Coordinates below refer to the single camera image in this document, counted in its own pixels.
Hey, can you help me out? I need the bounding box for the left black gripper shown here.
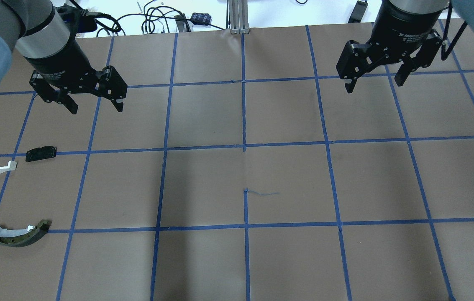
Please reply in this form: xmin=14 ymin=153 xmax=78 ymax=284
xmin=26 ymin=39 xmax=128 ymax=115

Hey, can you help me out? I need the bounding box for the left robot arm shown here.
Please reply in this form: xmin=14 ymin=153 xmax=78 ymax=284
xmin=0 ymin=0 xmax=128 ymax=114

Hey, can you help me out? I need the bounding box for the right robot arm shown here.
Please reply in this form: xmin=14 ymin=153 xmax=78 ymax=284
xmin=336 ymin=0 xmax=474 ymax=93

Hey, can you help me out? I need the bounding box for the black flat bracket plate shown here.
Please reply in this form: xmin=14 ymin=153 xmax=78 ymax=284
xmin=25 ymin=145 xmax=57 ymax=162

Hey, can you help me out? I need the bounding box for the aluminium frame post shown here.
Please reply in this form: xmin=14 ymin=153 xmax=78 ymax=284
xmin=226 ymin=0 xmax=250 ymax=34

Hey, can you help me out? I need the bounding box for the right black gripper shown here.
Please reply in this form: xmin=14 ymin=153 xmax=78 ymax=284
xmin=336 ymin=4 xmax=444 ymax=94

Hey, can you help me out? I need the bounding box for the olive brake shoe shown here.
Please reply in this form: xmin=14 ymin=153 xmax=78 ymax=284
xmin=0 ymin=219 xmax=52 ymax=247

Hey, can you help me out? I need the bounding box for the black power adapter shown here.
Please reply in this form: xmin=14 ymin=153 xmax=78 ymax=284
xmin=190 ymin=12 xmax=212 ymax=26

